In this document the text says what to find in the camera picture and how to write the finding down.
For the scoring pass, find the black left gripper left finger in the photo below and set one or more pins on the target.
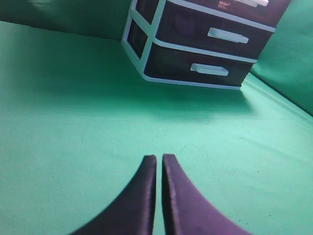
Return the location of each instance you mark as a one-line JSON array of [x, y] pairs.
[[132, 211]]

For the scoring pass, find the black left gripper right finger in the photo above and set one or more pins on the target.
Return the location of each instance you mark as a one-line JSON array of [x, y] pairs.
[[185, 210]]

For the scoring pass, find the green table cloth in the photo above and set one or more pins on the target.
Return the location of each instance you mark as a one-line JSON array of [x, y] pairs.
[[76, 119]]

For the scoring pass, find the white plastic drawer cabinet frame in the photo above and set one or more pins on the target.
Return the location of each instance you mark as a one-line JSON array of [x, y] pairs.
[[140, 33]]

